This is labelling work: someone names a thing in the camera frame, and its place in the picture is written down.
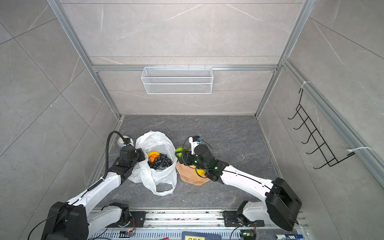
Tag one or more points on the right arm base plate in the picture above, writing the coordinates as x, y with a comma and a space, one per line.
231, 219

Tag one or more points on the black wire hook rack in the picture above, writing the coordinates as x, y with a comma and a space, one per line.
315, 136

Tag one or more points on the blue yellow box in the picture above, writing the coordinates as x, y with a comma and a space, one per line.
200, 236

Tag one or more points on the small white round clock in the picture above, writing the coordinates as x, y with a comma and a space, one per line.
124, 141

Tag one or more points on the yellow fake lemon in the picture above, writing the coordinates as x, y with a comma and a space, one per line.
200, 172

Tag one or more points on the white wire mesh basket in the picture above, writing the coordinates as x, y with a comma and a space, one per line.
178, 80

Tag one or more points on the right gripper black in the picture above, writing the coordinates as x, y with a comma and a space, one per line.
185, 153

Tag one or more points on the pink scalloped plate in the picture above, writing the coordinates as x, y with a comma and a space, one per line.
190, 176

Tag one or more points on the orange fake fruit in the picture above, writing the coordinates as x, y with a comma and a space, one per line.
153, 158

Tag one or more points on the yellow fake banana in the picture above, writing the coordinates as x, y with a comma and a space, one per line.
153, 153

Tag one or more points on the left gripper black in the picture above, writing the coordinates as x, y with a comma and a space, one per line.
138, 152

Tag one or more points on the green textured fake fruit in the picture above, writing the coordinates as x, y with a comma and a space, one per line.
179, 152

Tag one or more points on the dark fake grape bunch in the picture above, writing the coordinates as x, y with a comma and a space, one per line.
161, 163

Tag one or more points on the green circuit board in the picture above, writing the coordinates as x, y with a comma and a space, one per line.
247, 235

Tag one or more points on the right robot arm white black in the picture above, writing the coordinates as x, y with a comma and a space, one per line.
277, 200

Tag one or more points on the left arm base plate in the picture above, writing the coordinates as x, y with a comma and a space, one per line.
136, 220

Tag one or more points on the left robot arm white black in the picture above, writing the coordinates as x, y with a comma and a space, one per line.
73, 220

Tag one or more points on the white plastic bag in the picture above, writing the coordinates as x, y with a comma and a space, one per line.
157, 172

